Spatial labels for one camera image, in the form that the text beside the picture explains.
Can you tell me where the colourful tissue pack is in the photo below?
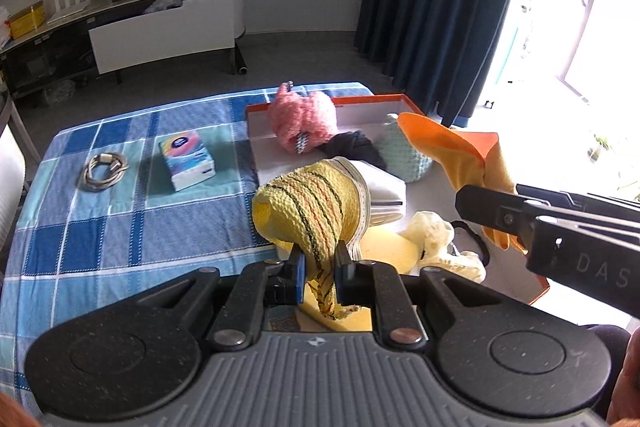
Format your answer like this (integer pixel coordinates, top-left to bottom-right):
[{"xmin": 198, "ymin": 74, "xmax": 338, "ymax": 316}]
[{"xmin": 158, "ymin": 131, "xmax": 217, "ymax": 192}]

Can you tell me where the coiled white cable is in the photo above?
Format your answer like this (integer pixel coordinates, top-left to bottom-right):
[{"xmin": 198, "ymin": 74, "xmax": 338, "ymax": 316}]
[{"xmin": 81, "ymin": 151, "xmax": 130, "ymax": 194}]

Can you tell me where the light blue knitted pouch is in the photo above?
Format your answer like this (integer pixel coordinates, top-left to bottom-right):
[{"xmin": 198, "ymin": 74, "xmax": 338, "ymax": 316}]
[{"xmin": 375, "ymin": 114, "xmax": 433, "ymax": 184}]

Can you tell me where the pink fluffy sock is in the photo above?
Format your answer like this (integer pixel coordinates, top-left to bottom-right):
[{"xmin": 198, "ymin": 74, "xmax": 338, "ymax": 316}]
[{"xmin": 269, "ymin": 82, "xmax": 337, "ymax": 155}]

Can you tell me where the dark grey rolled cloth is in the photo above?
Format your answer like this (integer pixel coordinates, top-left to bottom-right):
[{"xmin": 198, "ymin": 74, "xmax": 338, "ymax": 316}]
[{"xmin": 315, "ymin": 131, "xmax": 388, "ymax": 170}]

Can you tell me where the blue checkered tablecloth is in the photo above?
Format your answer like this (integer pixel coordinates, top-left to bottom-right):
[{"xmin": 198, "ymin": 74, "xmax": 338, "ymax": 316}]
[{"xmin": 0, "ymin": 81, "xmax": 376, "ymax": 408}]

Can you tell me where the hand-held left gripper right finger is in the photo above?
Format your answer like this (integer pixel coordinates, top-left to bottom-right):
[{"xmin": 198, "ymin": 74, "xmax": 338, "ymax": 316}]
[{"xmin": 334, "ymin": 241, "xmax": 502, "ymax": 354}]

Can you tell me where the clear plastic bag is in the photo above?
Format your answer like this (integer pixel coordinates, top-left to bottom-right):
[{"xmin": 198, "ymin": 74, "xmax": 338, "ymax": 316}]
[{"xmin": 42, "ymin": 79, "xmax": 76, "ymax": 105}]

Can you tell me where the orange cloth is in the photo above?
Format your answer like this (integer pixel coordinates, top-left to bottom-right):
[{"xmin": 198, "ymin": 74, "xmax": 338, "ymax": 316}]
[{"xmin": 397, "ymin": 112, "xmax": 528, "ymax": 254}]

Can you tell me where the yellow flat box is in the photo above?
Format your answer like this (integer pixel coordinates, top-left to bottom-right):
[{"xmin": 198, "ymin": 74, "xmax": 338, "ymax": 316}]
[{"xmin": 9, "ymin": 6, "xmax": 46, "ymax": 40}]

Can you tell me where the black hair band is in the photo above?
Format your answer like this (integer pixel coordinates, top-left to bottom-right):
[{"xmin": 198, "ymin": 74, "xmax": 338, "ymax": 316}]
[{"xmin": 450, "ymin": 219, "xmax": 493, "ymax": 268}]

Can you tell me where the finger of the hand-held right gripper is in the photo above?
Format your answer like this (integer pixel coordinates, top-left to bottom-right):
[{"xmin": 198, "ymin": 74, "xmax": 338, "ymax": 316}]
[{"xmin": 455, "ymin": 183, "xmax": 640, "ymax": 254}]

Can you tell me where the person's right hand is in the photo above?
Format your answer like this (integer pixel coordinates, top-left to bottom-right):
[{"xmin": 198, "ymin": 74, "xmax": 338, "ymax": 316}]
[{"xmin": 612, "ymin": 327, "xmax": 640, "ymax": 427}]

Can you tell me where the dark blue curtain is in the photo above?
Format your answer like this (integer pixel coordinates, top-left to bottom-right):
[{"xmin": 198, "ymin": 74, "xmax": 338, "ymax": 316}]
[{"xmin": 354, "ymin": 0, "xmax": 530, "ymax": 128}]

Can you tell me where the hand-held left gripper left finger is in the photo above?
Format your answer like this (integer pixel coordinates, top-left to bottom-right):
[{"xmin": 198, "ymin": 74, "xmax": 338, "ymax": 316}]
[{"xmin": 140, "ymin": 246, "xmax": 307, "ymax": 354}]

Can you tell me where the white face mask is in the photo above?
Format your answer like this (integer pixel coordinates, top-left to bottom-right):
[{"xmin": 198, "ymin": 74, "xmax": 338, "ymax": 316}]
[{"xmin": 362, "ymin": 164, "xmax": 407, "ymax": 225}]

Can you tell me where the white and dark TV stand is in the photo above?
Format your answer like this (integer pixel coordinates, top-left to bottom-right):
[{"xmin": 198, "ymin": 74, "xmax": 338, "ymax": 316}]
[{"xmin": 0, "ymin": 0, "xmax": 247, "ymax": 100}]

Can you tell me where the glass balcony door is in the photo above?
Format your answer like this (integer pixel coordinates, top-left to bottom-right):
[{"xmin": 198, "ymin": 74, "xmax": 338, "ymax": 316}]
[{"xmin": 480, "ymin": 0, "xmax": 640, "ymax": 208}]

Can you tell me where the cream fabric scrunchie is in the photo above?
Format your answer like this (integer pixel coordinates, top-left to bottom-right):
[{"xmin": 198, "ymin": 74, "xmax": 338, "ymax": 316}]
[{"xmin": 400, "ymin": 211, "xmax": 488, "ymax": 285}]

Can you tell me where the orange-edged white cardboard box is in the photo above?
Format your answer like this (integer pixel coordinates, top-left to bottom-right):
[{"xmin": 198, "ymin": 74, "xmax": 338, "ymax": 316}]
[{"xmin": 245, "ymin": 93, "xmax": 551, "ymax": 308}]

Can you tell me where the yellow striped knitted cloth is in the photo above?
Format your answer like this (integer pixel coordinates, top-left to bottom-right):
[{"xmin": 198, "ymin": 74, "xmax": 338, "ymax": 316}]
[{"xmin": 251, "ymin": 157, "xmax": 373, "ymax": 320}]

